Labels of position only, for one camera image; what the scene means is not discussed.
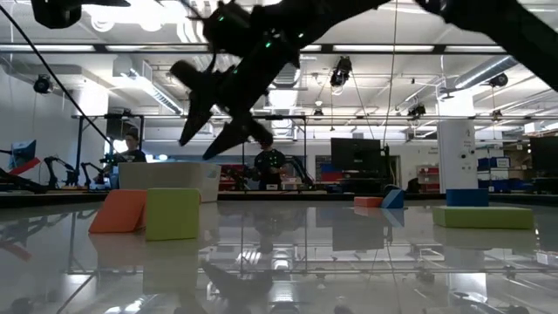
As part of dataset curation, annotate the black metal table frame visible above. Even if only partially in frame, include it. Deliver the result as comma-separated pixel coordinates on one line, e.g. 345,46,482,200
0,189,558,208

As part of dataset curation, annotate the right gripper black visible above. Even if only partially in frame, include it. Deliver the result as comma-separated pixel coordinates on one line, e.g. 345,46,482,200
169,46,302,161

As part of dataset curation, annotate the green rectangular foam block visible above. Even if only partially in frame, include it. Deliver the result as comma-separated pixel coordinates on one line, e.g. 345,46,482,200
145,188,201,242

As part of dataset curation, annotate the blue half-round foam block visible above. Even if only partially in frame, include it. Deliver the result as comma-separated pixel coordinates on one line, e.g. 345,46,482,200
446,188,490,208

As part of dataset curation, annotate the blue-lit monitor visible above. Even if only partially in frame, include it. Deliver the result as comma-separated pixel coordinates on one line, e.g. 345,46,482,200
10,139,37,170

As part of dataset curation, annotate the blue triangular foam block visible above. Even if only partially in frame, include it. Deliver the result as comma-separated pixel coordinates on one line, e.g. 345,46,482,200
380,188,405,210

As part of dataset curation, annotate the orange foam block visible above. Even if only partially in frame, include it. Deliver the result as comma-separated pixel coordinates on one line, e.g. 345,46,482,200
88,188,148,235
353,195,385,209

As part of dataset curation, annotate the red storage bin stack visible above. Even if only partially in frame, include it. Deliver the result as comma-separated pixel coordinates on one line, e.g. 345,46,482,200
220,163,246,187

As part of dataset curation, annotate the silver ventilation duct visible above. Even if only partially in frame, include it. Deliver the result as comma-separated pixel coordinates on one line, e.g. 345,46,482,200
265,65,309,136

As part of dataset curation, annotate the long green foam block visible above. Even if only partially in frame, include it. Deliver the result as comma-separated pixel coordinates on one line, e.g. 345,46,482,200
432,206,535,231

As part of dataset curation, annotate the person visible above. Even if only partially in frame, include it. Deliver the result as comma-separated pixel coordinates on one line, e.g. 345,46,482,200
112,132,148,165
253,138,288,191

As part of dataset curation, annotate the white plastic bin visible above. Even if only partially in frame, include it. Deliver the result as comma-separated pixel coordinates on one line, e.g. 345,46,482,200
117,161,222,204

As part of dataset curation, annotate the blue storage bin stack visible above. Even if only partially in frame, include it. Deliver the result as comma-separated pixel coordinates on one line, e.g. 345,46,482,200
477,156,511,191

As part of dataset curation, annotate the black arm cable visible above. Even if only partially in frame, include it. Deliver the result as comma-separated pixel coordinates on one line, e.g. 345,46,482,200
0,3,121,153

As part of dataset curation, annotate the black overhead frame bar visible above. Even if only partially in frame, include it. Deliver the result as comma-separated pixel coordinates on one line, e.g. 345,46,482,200
0,42,558,56

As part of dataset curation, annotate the black monitor screen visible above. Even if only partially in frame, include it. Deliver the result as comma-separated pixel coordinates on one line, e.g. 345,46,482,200
530,136,558,178
330,137,384,174

